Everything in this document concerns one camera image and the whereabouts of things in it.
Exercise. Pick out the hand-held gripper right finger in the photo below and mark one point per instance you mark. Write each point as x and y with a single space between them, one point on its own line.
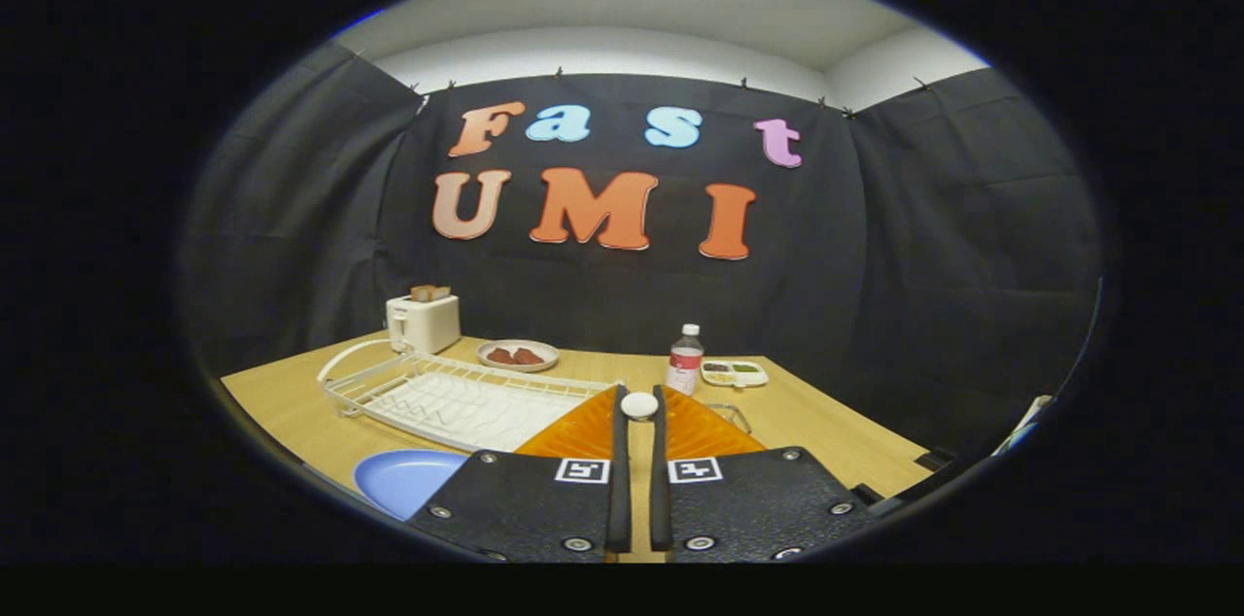
758 504

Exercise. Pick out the white toaster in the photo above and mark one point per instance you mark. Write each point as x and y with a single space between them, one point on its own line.
426 325

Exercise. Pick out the blue plate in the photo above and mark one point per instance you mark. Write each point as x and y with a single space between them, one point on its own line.
403 482

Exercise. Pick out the brown food piece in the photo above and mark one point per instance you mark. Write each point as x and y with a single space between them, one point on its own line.
529 357
500 357

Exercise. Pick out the small white plate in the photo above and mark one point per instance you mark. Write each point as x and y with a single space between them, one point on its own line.
517 368

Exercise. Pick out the white compartment tray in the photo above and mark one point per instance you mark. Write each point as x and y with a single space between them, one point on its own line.
734 381

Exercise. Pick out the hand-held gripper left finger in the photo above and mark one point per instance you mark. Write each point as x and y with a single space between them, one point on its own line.
525 504

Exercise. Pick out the black backdrop cloth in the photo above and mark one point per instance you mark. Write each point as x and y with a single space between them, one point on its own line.
603 295

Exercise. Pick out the clear bottle with red label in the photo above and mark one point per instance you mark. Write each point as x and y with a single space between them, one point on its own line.
684 365

